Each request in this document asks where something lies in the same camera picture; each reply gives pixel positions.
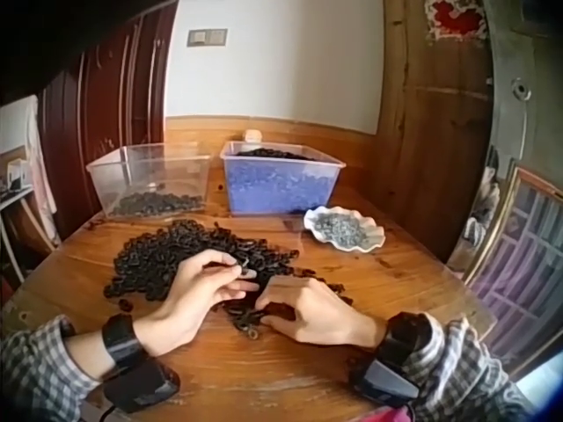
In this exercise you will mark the clear plastic box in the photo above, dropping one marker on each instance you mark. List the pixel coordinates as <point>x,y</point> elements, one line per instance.
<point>132,176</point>

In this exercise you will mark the black wrist band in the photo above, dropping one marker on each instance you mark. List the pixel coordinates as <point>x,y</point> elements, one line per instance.
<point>396,351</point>
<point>125,347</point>

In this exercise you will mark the grey round wall fixture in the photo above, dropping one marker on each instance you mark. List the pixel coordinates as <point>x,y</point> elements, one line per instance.
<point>521,89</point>

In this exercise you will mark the white scalloped dish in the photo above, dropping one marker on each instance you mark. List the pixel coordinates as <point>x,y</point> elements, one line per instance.
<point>321,220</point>

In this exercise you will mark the grey wall switch plate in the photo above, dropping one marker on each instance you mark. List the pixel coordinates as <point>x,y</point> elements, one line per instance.
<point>207,37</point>

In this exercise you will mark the pile of black rings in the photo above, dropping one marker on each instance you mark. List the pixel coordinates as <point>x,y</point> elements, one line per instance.
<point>163,259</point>

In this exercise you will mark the white shelf with clutter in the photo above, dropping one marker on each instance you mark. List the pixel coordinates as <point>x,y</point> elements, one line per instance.
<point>13,198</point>

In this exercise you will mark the gold framed picture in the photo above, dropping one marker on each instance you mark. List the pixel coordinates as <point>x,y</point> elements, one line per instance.
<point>519,264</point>

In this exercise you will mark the person's right hand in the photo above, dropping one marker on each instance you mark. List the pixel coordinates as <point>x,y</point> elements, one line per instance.
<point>325,316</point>

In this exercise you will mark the small white object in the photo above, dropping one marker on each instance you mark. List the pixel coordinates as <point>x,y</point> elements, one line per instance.
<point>253,135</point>

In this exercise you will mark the pink hanging cloth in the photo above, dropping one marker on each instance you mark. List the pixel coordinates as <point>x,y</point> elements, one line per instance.
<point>41,176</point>

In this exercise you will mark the red paper decoration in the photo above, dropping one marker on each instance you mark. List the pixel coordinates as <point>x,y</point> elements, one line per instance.
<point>457,17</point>

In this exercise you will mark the person's left hand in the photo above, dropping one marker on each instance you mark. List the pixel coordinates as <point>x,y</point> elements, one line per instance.
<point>193,294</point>

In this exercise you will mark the heap of small grey parts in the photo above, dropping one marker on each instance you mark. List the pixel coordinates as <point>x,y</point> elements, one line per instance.
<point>341,228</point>

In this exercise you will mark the clear box with blue parts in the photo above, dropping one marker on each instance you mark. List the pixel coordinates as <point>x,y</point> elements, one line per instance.
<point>281,180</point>

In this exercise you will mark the dark red wooden wardrobe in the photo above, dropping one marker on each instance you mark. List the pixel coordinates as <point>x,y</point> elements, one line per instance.
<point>110,96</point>

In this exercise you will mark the person's left fingers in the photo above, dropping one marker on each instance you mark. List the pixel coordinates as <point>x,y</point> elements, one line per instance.
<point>222,257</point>

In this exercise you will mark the heap of black rings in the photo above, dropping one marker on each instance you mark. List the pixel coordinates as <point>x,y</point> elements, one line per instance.
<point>158,203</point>

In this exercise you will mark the brown wooden door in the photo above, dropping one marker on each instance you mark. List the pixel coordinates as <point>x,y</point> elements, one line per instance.
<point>440,132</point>

